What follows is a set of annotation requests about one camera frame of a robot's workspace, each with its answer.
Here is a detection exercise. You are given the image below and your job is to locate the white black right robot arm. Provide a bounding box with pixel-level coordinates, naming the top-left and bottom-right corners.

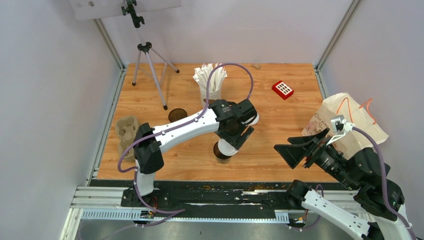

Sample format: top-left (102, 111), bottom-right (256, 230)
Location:
top-left (274, 128), bottom-right (417, 240)

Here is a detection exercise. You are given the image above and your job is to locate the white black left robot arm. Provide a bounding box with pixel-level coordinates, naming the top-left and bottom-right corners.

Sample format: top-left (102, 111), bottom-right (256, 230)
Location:
top-left (132, 99), bottom-right (259, 207)

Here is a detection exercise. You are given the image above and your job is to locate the white cup of straws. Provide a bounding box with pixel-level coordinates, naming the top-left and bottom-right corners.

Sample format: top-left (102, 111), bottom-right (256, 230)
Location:
top-left (192, 63), bottom-right (227, 107)

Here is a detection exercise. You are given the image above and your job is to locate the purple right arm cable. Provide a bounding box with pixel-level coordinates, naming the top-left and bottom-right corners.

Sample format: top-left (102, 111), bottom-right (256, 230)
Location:
top-left (288, 125), bottom-right (417, 240)

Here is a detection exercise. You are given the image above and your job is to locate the cardboard cup carrier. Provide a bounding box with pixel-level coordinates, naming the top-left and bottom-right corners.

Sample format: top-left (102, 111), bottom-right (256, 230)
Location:
top-left (114, 115), bottom-right (139, 156)

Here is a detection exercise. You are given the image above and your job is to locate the red white toy block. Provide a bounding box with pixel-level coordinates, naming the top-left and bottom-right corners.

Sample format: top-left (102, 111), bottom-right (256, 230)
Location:
top-left (271, 80), bottom-right (294, 100)

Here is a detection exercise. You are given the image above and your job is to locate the white coffee cup lid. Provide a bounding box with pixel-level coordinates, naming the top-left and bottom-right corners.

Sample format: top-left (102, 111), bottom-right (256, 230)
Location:
top-left (217, 138), bottom-right (238, 157)

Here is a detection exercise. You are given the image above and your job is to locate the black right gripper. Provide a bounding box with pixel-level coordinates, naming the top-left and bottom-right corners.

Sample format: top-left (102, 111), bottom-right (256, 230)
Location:
top-left (271, 126), bottom-right (357, 189)

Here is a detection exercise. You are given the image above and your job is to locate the paper takeout bag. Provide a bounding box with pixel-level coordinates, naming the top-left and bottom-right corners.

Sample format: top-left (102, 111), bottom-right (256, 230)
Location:
top-left (301, 92), bottom-right (389, 159)

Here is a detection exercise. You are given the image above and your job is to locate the brown cup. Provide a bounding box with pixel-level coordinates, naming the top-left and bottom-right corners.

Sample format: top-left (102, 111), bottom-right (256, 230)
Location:
top-left (168, 108), bottom-right (188, 123)
top-left (213, 142), bottom-right (231, 164)

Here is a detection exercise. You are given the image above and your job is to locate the aluminium rail frame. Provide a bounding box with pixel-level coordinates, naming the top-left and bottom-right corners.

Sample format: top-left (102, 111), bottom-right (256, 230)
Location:
top-left (59, 185), bottom-right (374, 240)

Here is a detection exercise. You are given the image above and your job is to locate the camera tripod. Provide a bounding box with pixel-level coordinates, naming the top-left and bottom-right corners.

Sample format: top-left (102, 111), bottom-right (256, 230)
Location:
top-left (121, 0), bottom-right (180, 111)

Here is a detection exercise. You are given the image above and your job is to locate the white perforated board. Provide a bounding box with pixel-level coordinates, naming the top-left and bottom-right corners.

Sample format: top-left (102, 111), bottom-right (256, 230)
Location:
top-left (69, 0), bottom-right (182, 20)

